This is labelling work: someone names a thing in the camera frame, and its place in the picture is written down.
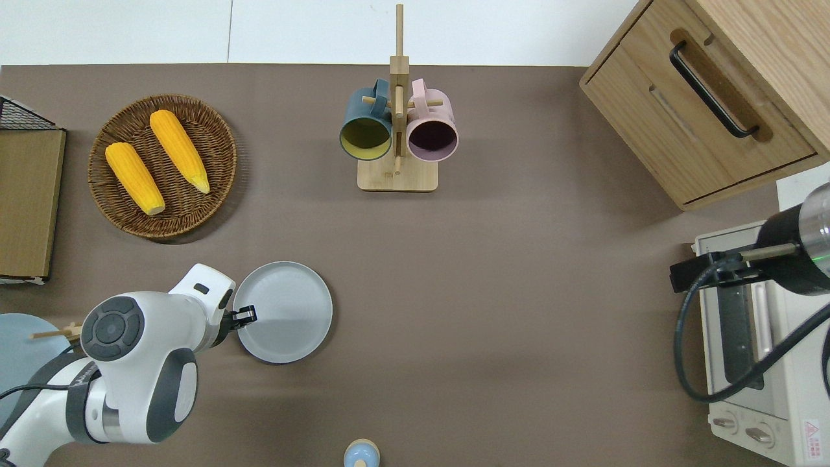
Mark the pink mug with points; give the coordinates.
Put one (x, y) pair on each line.
(432, 130)

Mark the white toaster oven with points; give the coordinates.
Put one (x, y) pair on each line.
(778, 415)

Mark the wooden plate rack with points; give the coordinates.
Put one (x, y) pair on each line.
(58, 333)

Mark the round wicker basket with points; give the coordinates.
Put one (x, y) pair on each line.
(194, 207)

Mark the wooden drawer cabinet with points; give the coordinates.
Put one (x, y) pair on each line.
(655, 130)

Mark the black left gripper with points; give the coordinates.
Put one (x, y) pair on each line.
(227, 327)

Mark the wooden mug rack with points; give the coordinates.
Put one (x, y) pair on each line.
(397, 172)

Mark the blue wooden service bell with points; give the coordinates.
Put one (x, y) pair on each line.
(361, 455)

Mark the gray round plate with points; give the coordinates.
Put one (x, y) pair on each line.
(288, 311)

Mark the yellow corn cob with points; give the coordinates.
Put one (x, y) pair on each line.
(134, 177)
(179, 149)

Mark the light blue plate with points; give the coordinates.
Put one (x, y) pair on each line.
(26, 363)

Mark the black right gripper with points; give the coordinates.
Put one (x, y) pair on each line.
(781, 250)

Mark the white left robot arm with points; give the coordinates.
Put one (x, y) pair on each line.
(130, 363)

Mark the dark teal mug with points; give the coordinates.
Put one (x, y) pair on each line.
(365, 126)

